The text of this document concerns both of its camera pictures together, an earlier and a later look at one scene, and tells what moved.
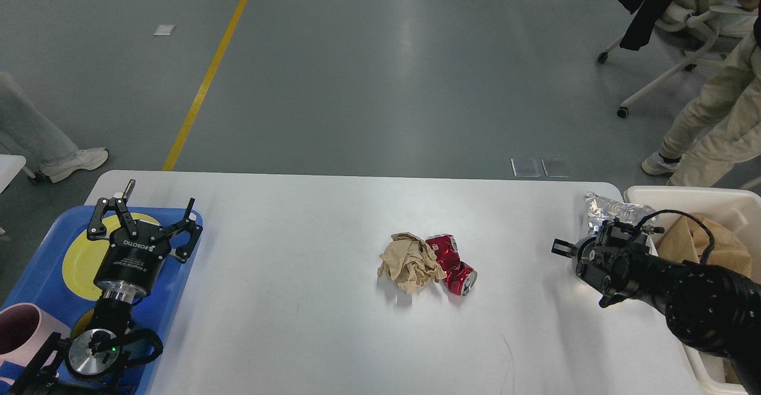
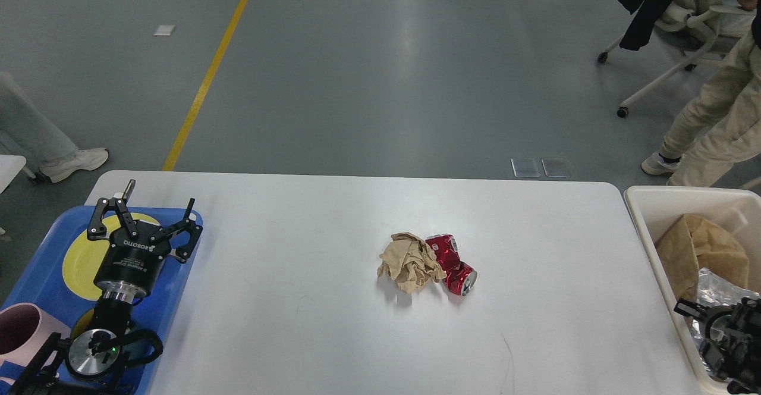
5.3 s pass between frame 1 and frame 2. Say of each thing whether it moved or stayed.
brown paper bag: stayed
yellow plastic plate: stayed
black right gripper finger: moved
